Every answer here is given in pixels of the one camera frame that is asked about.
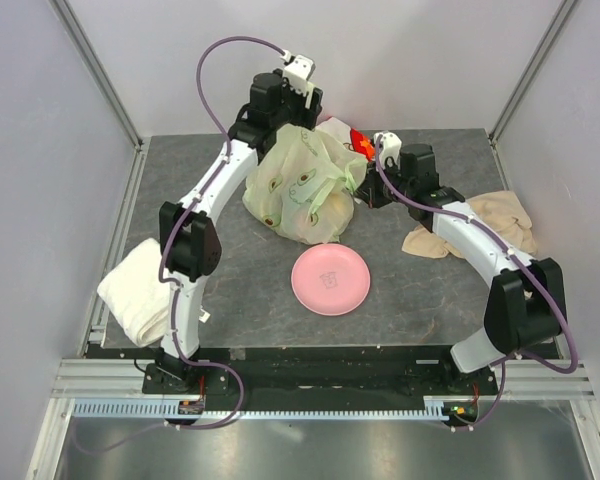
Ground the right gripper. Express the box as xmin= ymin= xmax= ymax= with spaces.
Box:
xmin=355 ymin=157 xmax=414 ymax=209

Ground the green avocado print plastic bag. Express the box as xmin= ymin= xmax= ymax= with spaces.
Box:
xmin=242 ymin=125 xmax=367 ymax=245

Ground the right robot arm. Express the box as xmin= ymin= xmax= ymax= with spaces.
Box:
xmin=355 ymin=132 xmax=577 ymax=394

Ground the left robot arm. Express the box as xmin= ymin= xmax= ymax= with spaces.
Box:
xmin=152 ymin=69 xmax=322 ymax=393

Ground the white red cartoon bag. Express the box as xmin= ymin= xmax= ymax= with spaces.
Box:
xmin=316 ymin=117 xmax=375 ymax=161

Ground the pink plate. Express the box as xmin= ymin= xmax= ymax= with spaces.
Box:
xmin=290 ymin=243 xmax=371 ymax=316

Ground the beige crumpled cloth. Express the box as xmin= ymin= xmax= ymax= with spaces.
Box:
xmin=402 ymin=190 xmax=538 ymax=259

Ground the white folded towel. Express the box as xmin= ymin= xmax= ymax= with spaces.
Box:
xmin=97 ymin=238 xmax=171 ymax=348

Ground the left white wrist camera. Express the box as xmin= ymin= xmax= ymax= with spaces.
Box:
xmin=281 ymin=50 xmax=315 ymax=97

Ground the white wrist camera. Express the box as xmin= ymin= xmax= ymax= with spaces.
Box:
xmin=373 ymin=131 xmax=402 ymax=169
xmin=281 ymin=50 xmax=315 ymax=97

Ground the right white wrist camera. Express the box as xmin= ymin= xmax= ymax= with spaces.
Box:
xmin=373 ymin=131 xmax=402 ymax=169

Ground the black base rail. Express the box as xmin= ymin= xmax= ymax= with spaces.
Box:
xmin=143 ymin=345 xmax=497 ymax=399

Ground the slotted cable duct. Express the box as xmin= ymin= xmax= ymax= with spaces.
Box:
xmin=73 ymin=398 xmax=449 ymax=421

